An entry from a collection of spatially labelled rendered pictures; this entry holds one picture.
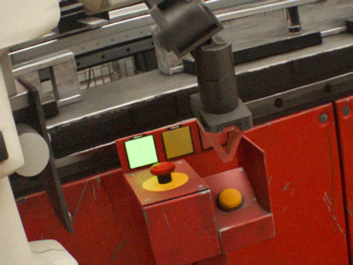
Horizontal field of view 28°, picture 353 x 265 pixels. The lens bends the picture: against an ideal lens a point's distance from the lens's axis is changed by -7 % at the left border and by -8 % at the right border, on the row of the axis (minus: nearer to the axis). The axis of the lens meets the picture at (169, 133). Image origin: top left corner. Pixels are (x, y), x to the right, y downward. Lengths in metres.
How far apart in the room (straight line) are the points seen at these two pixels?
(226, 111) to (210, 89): 0.04
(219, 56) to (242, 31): 0.45
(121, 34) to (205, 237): 0.67
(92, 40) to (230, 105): 0.63
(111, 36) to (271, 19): 0.38
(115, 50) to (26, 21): 1.13
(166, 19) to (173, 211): 0.29
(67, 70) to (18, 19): 0.83
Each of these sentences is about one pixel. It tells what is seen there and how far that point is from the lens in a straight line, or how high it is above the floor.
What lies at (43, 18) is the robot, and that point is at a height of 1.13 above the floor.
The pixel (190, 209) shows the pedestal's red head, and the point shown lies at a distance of 1.14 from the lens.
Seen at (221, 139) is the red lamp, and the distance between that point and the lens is 1.28.
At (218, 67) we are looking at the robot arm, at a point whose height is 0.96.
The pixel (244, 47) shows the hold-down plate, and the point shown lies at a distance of 1.46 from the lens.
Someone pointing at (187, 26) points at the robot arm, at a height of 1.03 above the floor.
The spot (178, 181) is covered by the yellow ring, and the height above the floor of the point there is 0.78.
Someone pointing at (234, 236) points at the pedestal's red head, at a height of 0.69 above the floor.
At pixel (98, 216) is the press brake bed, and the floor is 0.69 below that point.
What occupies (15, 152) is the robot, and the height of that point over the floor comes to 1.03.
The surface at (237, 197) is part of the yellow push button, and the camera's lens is 1.22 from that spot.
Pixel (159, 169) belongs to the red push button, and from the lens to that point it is 1.16.
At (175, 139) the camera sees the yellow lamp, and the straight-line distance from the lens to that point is 1.26.
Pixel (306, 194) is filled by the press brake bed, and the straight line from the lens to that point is 1.51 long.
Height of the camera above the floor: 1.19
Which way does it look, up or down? 16 degrees down
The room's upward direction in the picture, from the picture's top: 12 degrees counter-clockwise
